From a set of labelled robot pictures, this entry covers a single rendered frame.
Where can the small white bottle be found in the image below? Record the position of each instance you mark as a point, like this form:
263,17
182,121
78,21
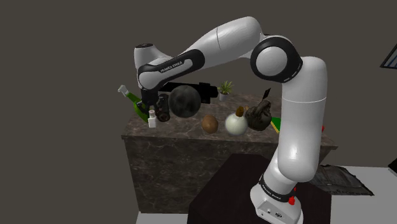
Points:
152,121

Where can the long black appliance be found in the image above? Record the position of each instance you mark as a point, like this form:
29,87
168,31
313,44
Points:
207,92

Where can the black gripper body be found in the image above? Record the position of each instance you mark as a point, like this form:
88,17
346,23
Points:
149,97

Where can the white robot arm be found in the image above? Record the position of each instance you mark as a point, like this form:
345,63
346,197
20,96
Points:
297,93

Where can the small potted green plant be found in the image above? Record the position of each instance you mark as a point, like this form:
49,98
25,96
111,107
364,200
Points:
225,90

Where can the brown egg-shaped object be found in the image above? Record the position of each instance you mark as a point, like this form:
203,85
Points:
210,124

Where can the round white flask with cork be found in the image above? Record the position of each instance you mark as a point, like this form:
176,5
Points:
236,124

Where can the green bottle with white cap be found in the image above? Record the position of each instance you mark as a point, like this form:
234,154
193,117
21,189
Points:
133,98

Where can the green flat book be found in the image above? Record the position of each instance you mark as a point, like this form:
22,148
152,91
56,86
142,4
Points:
276,123

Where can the dark marble counter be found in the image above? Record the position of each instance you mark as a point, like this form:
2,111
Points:
167,167

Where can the dark grey sphere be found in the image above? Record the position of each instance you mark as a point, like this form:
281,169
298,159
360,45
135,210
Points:
185,101

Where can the dark robot stand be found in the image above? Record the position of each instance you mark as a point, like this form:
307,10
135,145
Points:
226,192

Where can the dark framed wall picture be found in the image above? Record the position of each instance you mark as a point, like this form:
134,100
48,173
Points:
391,59

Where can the dark brown cylinder grinder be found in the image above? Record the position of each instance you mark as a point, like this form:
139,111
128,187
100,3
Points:
163,108

